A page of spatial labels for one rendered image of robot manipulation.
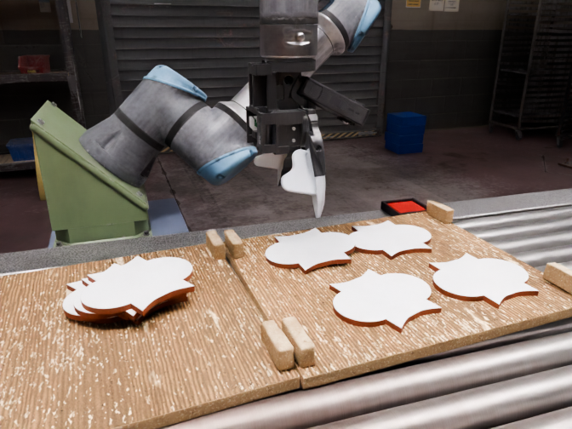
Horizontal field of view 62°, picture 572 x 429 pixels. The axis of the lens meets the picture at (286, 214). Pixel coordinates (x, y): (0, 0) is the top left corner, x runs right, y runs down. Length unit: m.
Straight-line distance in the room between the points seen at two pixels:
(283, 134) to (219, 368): 0.30
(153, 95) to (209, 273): 0.41
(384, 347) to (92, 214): 0.62
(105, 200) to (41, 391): 0.49
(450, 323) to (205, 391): 0.30
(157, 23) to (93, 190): 4.32
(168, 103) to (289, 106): 0.37
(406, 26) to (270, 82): 5.62
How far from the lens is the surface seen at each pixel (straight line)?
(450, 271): 0.71
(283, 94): 0.64
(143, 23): 5.19
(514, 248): 0.90
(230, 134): 0.94
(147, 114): 0.97
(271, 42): 0.62
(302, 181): 0.62
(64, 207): 0.96
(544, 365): 0.64
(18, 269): 0.85
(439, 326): 0.60
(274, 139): 0.63
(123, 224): 0.97
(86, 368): 0.56
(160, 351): 0.55
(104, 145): 0.98
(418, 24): 6.32
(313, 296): 0.63
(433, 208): 0.92
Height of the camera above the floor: 1.26
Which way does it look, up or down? 21 degrees down
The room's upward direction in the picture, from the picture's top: straight up
